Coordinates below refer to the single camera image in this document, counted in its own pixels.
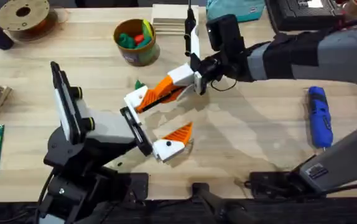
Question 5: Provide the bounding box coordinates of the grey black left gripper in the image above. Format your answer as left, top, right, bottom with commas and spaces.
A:
44, 85, 195, 175

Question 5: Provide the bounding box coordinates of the orange ribbed wedge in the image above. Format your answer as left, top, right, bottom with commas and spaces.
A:
134, 88, 169, 114

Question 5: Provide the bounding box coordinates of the blue electric screwdriver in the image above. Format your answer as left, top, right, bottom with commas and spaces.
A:
307, 86, 334, 150

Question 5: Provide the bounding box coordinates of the tub of toy vegetables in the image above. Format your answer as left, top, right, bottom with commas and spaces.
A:
113, 18, 161, 67

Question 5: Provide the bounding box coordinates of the right wrist upright black plate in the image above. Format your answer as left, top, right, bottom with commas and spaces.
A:
183, 0, 202, 58

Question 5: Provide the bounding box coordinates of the wrist upright black plate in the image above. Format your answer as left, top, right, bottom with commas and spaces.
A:
183, 0, 202, 58
50, 61, 83, 144

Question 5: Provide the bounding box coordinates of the stack of pale wooden boards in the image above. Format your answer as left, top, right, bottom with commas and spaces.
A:
151, 3, 200, 36

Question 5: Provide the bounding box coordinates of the left wrist upright black plate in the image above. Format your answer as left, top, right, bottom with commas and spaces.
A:
50, 61, 83, 144

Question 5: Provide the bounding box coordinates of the teal fabric bag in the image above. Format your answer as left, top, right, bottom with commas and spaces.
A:
205, 0, 266, 24

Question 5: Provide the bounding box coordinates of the black tool case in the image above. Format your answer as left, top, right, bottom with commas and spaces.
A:
264, 0, 345, 32

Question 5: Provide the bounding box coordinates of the cardboard filament spool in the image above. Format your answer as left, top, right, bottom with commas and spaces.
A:
0, 0, 60, 44

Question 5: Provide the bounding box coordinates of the tape roll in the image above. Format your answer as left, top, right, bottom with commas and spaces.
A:
342, 0, 357, 18

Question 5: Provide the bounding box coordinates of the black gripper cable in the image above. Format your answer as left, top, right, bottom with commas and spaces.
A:
210, 77, 238, 93

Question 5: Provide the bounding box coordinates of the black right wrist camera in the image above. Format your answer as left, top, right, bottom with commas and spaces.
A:
205, 14, 247, 54

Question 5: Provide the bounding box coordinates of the black camera mast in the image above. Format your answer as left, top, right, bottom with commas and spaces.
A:
192, 182, 260, 224

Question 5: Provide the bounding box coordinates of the black rail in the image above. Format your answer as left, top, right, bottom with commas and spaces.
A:
0, 198, 357, 224

